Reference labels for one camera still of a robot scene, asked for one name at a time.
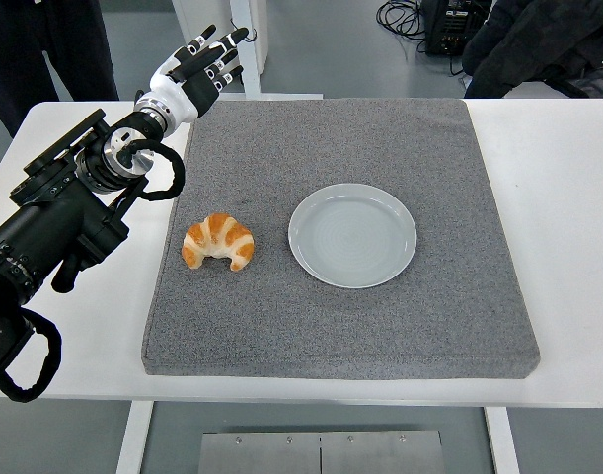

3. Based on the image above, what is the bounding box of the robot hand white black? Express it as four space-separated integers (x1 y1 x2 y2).
149 24 250 123

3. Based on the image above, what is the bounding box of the croissant bread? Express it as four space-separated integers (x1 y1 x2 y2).
181 212 256 273

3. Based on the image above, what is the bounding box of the round grey plate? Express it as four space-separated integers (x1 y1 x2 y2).
287 183 418 289

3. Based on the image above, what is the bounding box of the grey metal plate with screws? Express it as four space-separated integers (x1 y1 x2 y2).
197 430 446 474

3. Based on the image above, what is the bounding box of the white cabinet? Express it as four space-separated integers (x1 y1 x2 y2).
171 0 270 76

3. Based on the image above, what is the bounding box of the person standing in dark clothing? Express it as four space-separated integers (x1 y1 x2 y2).
0 0 120 140

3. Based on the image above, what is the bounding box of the grey foam mat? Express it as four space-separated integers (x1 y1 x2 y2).
141 97 541 380

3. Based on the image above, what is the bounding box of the black electronics box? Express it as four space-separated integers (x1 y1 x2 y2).
421 0 488 58

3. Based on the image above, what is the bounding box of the white table leg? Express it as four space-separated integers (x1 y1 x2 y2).
115 400 155 474
484 407 520 474

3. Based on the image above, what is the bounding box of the person in black jacket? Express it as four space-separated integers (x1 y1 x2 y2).
462 0 603 103

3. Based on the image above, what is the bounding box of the white stand post with base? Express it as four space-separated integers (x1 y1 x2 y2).
213 0 325 103

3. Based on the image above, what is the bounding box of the black floor cable bundle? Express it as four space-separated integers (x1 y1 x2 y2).
376 0 429 55

